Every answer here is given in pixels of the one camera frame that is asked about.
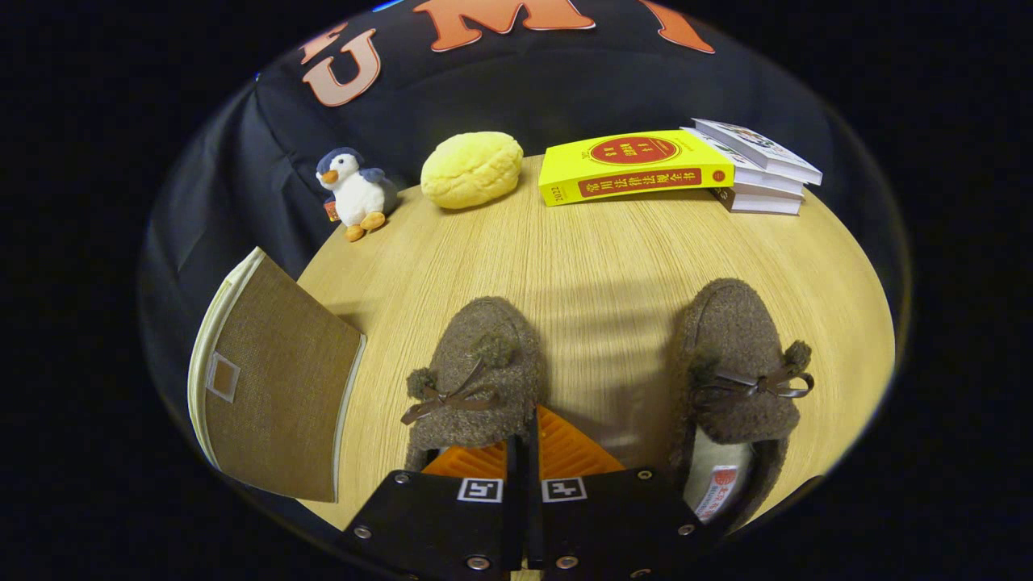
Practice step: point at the penguin plush toy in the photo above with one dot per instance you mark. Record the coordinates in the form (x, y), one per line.
(355, 198)

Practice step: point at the brown fabric storage box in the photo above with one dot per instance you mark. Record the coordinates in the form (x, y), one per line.
(282, 379)

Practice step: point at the brown fuzzy shoe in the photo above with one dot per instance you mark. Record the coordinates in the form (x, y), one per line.
(484, 379)
(734, 339)

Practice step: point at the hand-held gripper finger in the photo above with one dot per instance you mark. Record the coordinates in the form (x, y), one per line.
(534, 516)
(516, 516)

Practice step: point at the yellow book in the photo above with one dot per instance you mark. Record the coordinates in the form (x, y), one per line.
(629, 169)

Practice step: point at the yellow bun plush toy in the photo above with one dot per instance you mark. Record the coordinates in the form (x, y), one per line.
(472, 169)

